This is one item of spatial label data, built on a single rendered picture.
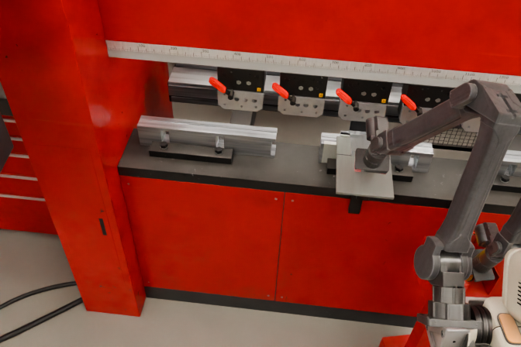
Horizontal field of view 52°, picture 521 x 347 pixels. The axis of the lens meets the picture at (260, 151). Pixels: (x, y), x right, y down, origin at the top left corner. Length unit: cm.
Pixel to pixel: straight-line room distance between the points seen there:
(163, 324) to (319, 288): 73
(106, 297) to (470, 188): 175
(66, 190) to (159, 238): 46
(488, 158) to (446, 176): 86
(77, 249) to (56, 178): 41
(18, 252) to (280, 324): 134
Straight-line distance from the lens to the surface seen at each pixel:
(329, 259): 220
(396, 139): 144
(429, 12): 160
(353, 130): 187
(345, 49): 164
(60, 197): 202
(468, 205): 120
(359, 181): 174
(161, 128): 194
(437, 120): 131
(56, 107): 171
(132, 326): 258
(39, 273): 285
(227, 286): 244
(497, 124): 114
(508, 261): 128
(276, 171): 190
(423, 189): 195
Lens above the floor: 224
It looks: 44 degrees down
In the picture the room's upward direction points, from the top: 2 degrees clockwise
